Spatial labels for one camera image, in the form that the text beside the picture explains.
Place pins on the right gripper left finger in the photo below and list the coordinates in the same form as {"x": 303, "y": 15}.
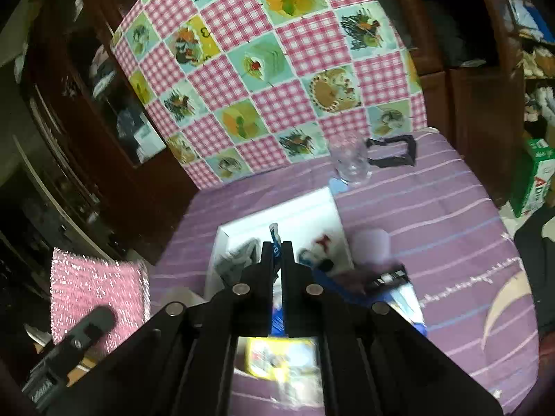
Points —
{"x": 253, "y": 310}

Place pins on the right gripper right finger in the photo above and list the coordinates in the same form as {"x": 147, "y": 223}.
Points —
{"x": 300, "y": 312}

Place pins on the yellow puff package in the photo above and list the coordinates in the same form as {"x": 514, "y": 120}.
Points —
{"x": 289, "y": 367}

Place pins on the pink glitter sponge cloth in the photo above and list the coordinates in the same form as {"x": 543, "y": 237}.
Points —
{"x": 78, "y": 284}

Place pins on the green plaid cat pouch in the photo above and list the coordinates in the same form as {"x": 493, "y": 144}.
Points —
{"x": 230, "y": 265}

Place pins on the panda plush with sunglasses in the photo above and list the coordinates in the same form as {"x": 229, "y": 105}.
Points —
{"x": 317, "y": 255}

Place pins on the white shallow box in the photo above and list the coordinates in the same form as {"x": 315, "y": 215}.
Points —
{"x": 302, "y": 221}

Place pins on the purple striped tablecloth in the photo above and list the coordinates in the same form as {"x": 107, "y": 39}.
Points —
{"x": 443, "y": 227}

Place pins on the clear drinking glass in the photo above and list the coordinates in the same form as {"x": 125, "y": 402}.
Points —
{"x": 350, "y": 157}

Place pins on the black plastic clip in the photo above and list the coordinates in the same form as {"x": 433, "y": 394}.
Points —
{"x": 395, "y": 151}

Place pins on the dark wooden cabinet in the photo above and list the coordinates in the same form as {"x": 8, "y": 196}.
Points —
{"x": 99, "y": 127}

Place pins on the pink checkered picture cloth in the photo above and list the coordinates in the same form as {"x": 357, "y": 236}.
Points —
{"x": 239, "y": 87}

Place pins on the green white cardboard box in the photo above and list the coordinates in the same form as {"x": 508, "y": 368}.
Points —
{"x": 532, "y": 177}

